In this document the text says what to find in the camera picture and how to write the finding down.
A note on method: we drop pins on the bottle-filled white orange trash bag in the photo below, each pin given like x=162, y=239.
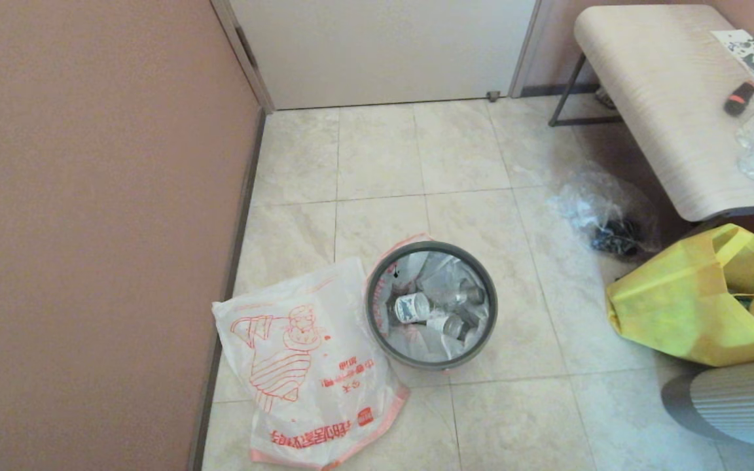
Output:
x=429, y=347

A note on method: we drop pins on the fresh white red-printed bag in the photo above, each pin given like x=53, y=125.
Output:
x=298, y=392

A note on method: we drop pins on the clear crumpled plastic bag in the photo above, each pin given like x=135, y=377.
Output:
x=586, y=203

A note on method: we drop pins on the yellow fabric tote bag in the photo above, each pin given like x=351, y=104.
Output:
x=678, y=307

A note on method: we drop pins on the crushed clear plastic bottle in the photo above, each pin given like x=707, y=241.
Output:
x=446, y=325

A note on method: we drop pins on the white door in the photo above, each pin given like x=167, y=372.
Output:
x=383, y=52

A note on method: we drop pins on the black metal table leg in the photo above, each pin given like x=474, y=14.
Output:
x=567, y=95

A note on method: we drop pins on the grey white shoe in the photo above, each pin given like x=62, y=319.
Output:
x=605, y=98

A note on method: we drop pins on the light wood table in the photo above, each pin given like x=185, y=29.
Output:
x=665, y=98

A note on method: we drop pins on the black orange marker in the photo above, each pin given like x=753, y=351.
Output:
x=739, y=101

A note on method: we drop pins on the grey ribbed round object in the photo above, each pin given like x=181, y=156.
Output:
x=743, y=405

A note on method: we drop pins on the black white printed booklet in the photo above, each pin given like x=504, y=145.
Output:
x=747, y=49

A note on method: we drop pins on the grey door frame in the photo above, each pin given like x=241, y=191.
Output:
x=250, y=65

